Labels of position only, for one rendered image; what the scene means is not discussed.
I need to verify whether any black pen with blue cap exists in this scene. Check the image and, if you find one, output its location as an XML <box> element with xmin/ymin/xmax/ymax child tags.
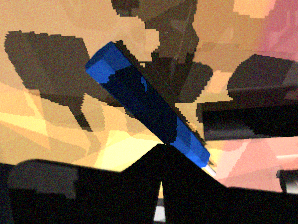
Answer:
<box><xmin>202</xmin><ymin>104</ymin><xmax>298</xmax><ymax>142</ymax></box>

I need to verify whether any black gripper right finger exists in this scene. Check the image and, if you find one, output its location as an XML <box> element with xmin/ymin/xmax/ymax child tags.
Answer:
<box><xmin>162</xmin><ymin>144</ymin><xmax>298</xmax><ymax>224</ymax></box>

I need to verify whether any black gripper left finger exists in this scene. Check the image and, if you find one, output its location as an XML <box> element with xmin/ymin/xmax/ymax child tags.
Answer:
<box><xmin>7</xmin><ymin>143</ymin><xmax>167</xmax><ymax>224</ymax></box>

